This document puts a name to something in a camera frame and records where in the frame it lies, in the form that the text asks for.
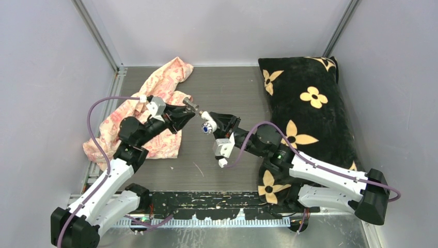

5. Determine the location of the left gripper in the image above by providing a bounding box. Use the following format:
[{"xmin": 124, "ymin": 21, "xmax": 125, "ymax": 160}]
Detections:
[{"xmin": 136, "ymin": 103, "xmax": 194, "ymax": 147}]

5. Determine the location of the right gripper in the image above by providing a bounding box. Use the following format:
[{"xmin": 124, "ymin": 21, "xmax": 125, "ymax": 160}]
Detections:
[{"xmin": 207, "ymin": 111, "xmax": 267, "ymax": 158}]

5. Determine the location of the white plastic water faucet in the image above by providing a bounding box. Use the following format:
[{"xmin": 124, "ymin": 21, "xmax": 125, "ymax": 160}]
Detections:
[{"xmin": 199, "ymin": 111, "xmax": 217, "ymax": 134}]

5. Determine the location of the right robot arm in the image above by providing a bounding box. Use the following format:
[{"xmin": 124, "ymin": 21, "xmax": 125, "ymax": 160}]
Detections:
[{"xmin": 201, "ymin": 112, "xmax": 390, "ymax": 225}]

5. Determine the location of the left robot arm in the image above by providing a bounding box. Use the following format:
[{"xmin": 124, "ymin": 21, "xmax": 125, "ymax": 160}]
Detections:
[{"xmin": 51, "ymin": 104, "xmax": 196, "ymax": 247}]

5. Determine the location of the pink printed cloth bag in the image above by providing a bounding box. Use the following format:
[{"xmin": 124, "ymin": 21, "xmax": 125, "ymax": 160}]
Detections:
[{"xmin": 83, "ymin": 57, "xmax": 194, "ymax": 171}]

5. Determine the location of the black flower pattern pillow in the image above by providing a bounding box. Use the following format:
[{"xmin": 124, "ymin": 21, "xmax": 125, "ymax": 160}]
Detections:
[{"xmin": 257, "ymin": 56, "xmax": 377, "ymax": 209}]

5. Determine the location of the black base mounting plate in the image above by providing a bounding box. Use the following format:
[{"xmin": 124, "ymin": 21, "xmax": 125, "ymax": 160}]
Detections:
[{"xmin": 132, "ymin": 191, "xmax": 304, "ymax": 220}]

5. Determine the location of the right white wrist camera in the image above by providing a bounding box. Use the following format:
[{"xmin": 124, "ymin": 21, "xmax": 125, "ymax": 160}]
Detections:
[{"xmin": 213, "ymin": 133, "xmax": 235, "ymax": 168}]

